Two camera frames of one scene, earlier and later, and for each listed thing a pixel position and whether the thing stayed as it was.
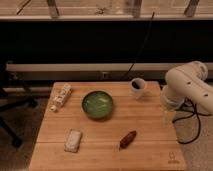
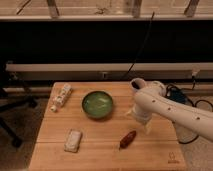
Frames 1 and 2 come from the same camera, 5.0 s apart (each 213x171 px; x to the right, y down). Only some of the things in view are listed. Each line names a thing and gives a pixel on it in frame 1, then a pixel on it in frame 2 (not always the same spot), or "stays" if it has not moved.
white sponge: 73,140 stays
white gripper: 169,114 to 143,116
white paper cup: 138,84 stays
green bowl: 97,104 stays
